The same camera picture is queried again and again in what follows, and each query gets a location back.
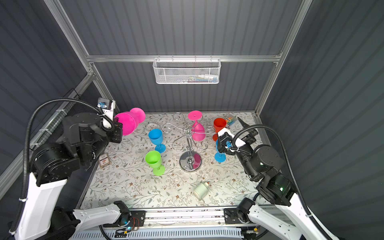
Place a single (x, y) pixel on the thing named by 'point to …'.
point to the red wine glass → (219, 124)
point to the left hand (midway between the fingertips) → (117, 120)
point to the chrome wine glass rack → (190, 160)
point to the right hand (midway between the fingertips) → (234, 126)
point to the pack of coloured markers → (229, 121)
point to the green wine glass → (153, 158)
